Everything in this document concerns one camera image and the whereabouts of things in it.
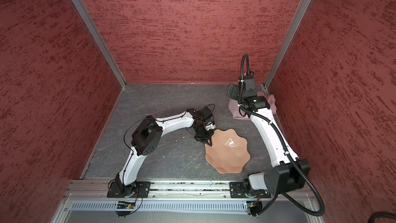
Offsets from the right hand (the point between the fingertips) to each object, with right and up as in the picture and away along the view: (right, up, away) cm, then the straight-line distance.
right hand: (236, 92), depth 79 cm
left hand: (-13, -31, +6) cm, 34 cm away
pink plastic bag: (+2, -8, +14) cm, 17 cm away
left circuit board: (-55, -54, -6) cm, 77 cm away
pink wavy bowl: (-3, -34, +7) cm, 35 cm away
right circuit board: (+7, -55, -7) cm, 56 cm away
